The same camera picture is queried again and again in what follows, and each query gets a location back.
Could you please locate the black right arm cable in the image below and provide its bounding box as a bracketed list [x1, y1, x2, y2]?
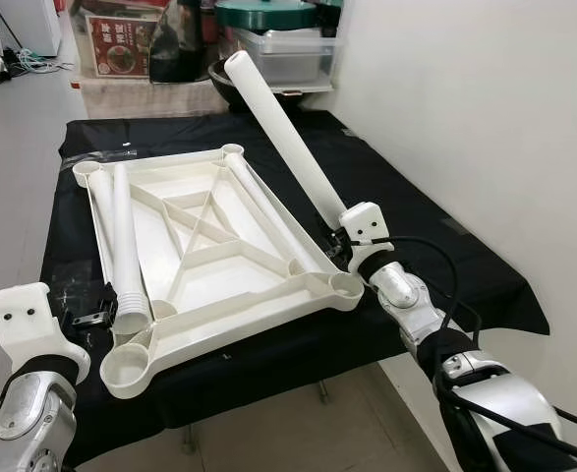
[384, 234, 577, 472]

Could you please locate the dark green pot lid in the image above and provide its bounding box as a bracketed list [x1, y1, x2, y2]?
[214, 0, 318, 30]

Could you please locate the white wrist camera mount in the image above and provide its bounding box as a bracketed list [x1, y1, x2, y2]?
[0, 282, 90, 380]
[337, 202, 395, 259]

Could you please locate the clear tape patch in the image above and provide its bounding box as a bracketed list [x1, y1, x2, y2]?
[54, 277, 108, 310]

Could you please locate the beige cloth covered bench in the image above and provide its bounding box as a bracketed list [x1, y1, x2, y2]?
[72, 74, 235, 121]

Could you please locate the black tablecloth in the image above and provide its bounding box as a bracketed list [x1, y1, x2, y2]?
[37, 108, 551, 468]

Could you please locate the grey metal table frame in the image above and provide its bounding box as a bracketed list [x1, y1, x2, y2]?
[178, 379, 333, 458]

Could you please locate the white plastic table top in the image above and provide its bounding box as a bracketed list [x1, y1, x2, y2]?
[72, 145, 366, 400]

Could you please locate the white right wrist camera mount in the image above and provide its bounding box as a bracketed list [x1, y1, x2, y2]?
[337, 202, 395, 259]

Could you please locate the clear plastic storage container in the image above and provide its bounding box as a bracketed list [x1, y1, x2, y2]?
[231, 28, 340, 85]

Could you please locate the black bag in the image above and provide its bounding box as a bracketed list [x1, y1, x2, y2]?
[150, 0, 210, 85]

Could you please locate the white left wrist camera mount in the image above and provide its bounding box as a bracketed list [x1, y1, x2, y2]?
[0, 282, 90, 380]

